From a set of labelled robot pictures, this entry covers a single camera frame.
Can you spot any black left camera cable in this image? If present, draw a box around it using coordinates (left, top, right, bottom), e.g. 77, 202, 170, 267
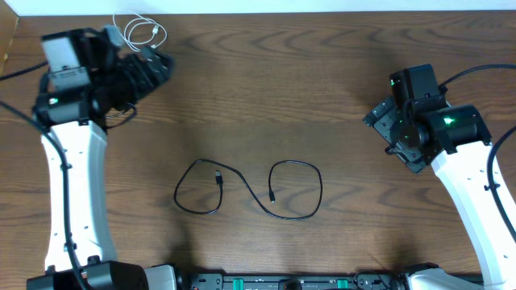
0, 60, 94, 290

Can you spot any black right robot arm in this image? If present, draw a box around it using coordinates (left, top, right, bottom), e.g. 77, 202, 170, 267
363, 64, 515, 289

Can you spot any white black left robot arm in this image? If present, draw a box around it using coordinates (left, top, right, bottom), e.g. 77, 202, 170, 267
27, 25, 177, 289

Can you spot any white USB cable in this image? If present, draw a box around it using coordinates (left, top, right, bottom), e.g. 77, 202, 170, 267
111, 10, 169, 53

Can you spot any black USB cable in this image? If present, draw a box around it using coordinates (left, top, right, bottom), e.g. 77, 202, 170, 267
173, 158, 324, 222
102, 44, 160, 131

